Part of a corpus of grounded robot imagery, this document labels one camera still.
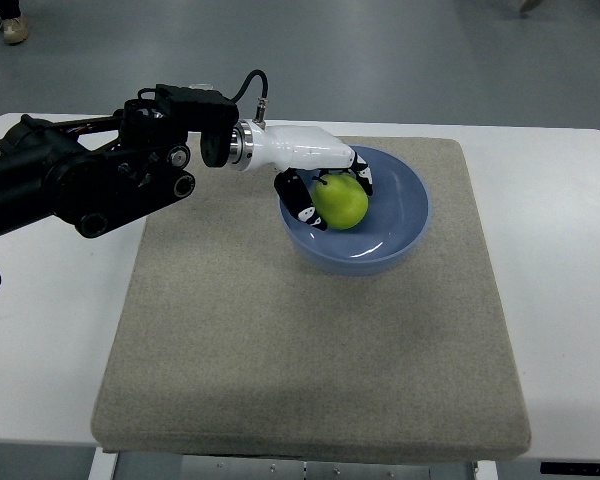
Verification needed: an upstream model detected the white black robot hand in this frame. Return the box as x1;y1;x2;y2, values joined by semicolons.
227;120;373;230

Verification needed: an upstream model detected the green pear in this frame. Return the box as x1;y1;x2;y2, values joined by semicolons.
310;173;369;230

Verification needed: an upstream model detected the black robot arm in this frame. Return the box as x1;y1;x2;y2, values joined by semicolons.
0;69;266;238

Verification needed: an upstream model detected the blue bowl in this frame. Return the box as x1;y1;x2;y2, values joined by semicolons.
279;144;432;276

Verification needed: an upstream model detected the grey felt mat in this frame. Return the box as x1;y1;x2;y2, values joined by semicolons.
91;138;531;464

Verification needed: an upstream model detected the black table control panel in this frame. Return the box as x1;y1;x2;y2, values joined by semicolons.
540;461;600;477

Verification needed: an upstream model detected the metal table frame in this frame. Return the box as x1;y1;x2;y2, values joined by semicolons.
88;448;499;479

